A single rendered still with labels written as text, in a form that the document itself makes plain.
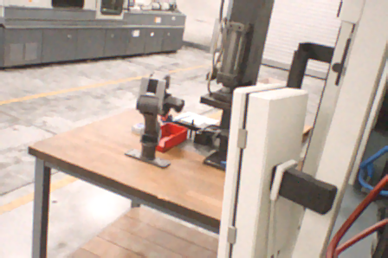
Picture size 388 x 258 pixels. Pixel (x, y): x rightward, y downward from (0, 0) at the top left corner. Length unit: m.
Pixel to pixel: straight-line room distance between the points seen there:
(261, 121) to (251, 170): 0.10
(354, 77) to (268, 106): 0.15
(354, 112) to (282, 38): 10.62
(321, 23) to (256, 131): 10.40
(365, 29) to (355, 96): 0.11
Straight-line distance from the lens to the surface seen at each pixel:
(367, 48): 0.74
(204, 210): 1.46
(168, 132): 2.11
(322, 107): 0.93
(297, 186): 0.78
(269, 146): 0.76
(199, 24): 12.30
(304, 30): 11.21
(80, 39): 7.78
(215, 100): 1.96
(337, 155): 0.77
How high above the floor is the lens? 1.62
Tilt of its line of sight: 19 degrees down
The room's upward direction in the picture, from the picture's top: 10 degrees clockwise
